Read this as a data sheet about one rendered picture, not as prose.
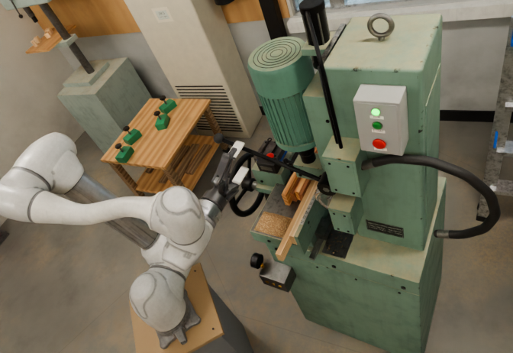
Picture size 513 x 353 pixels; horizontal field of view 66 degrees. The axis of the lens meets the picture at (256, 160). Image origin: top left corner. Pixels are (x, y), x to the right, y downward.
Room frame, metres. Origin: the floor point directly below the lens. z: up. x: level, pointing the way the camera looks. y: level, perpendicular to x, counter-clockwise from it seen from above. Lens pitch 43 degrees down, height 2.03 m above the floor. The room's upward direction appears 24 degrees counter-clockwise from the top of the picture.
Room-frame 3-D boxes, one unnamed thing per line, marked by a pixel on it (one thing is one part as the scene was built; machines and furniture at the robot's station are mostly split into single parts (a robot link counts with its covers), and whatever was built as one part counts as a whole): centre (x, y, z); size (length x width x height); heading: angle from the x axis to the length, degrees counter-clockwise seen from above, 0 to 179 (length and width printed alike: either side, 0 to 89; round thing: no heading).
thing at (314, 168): (0.94, -0.18, 1.00); 0.14 x 0.07 x 0.09; 45
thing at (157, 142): (2.33, 0.55, 0.32); 0.66 x 0.57 x 0.64; 140
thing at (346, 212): (0.72, -0.19, 1.02); 0.09 x 0.07 x 0.12; 135
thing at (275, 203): (1.06, -0.12, 0.87); 0.61 x 0.30 x 0.06; 135
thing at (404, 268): (0.87, -0.26, 0.76); 0.57 x 0.45 x 0.09; 45
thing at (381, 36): (0.75, -0.38, 1.55); 0.06 x 0.02 x 0.07; 45
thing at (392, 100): (0.63, -0.30, 1.40); 0.10 x 0.06 x 0.16; 45
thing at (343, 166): (0.70, -0.22, 1.22); 0.09 x 0.08 x 0.15; 45
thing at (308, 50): (0.86, -0.27, 1.53); 0.08 x 0.08 x 0.17; 45
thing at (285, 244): (0.96, -0.17, 0.92); 0.65 x 0.02 x 0.04; 135
